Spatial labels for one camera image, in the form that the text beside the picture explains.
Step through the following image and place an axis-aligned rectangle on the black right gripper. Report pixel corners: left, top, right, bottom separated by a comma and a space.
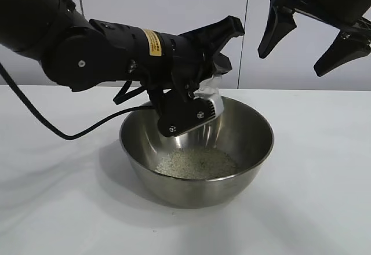
257, 0, 371, 78

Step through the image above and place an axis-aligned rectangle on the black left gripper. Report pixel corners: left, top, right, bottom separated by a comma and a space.
162, 16, 245, 90

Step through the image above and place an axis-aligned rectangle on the clear plastic measuring cup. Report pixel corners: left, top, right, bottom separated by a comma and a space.
193, 72, 224, 101

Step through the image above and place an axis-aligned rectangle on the white uncooked rice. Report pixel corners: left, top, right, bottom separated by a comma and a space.
155, 147, 241, 180

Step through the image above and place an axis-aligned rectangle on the stainless steel mixing bowl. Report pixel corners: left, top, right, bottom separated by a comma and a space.
119, 95, 275, 209

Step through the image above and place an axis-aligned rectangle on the yellow warning label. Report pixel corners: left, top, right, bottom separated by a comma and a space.
143, 28, 165, 57

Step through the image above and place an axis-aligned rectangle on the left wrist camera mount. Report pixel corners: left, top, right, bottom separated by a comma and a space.
147, 88, 225, 139

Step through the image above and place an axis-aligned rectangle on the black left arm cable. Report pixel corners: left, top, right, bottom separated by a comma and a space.
0, 63, 157, 141

